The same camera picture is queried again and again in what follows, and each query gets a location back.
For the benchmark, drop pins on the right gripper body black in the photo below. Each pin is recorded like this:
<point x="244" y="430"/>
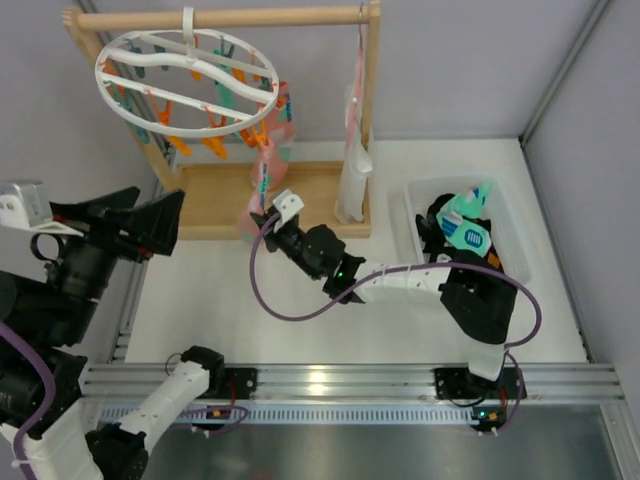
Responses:
<point x="273" y="227"/>

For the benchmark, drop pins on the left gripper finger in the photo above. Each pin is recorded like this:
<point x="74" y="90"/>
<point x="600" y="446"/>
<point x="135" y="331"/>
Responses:
<point x="82" y="216"/>
<point x="154" y="225"/>

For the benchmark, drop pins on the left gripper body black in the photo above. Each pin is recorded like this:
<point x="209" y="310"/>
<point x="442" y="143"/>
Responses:
<point x="107" y="228"/>

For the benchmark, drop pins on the pink sock green patches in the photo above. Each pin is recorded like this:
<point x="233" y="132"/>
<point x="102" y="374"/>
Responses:
<point x="266" y="174"/>

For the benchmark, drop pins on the round white clip hanger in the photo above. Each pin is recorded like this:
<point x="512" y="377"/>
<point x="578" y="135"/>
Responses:
<point x="188" y="82"/>

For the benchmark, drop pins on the mint green sock blue hexagon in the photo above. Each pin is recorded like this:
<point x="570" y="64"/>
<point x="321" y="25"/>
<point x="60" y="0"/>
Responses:
<point x="461" y="233"/>

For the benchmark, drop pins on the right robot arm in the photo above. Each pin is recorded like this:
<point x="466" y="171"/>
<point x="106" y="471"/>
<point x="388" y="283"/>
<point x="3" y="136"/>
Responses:
<point x="479" y="298"/>

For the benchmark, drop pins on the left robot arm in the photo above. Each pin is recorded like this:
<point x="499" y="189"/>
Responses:
<point x="40" y="320"/>

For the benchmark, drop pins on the white plastic bag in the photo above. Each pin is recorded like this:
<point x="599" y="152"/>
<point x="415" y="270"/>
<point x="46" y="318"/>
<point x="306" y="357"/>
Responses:
<point x="357" y="165"/>

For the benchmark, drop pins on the argyle red orange sock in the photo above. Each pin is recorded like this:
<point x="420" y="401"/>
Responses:
<point x="491" y="255"/>

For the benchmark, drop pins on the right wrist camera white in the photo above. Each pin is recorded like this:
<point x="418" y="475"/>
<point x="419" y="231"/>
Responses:
<point x="288" y="205"/>

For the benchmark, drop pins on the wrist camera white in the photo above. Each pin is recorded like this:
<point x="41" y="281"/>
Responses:
<point x="288" y="205"/>
<point x="25" y="206"/>

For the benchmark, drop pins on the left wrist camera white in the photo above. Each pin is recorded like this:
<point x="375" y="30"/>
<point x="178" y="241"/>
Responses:
<point x="25" y="206"/>

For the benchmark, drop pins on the white perforated cable duct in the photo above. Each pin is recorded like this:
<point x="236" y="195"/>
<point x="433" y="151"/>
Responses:
<point x="338" y="414"/>

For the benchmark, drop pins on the wooden hanging rack frame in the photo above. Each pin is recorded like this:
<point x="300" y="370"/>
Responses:
<point x="216" y="193"/>

